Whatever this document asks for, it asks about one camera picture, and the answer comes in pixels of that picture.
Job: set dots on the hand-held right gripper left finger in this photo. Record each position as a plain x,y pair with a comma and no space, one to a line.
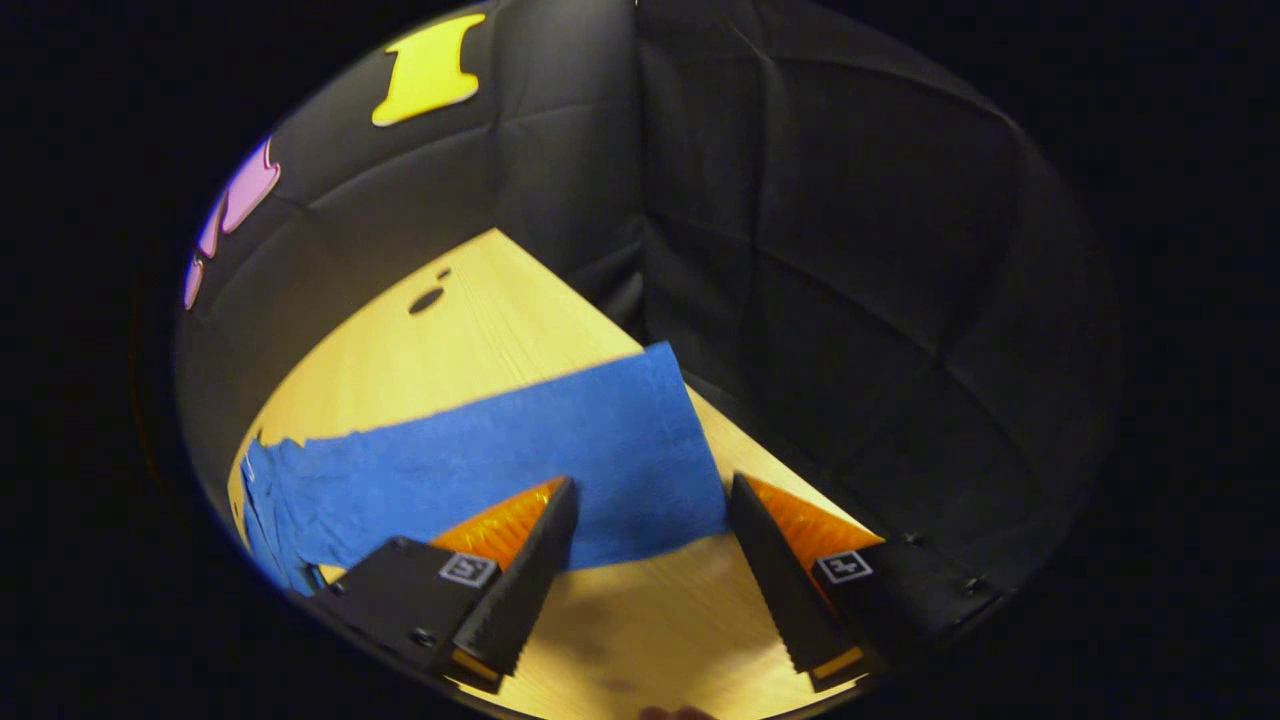
525,590

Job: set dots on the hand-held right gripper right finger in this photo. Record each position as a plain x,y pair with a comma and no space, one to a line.
780,580

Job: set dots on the blue collared shirt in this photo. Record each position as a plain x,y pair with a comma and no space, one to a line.
500,450

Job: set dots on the black backdrop cloth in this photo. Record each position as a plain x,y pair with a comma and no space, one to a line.
800,250

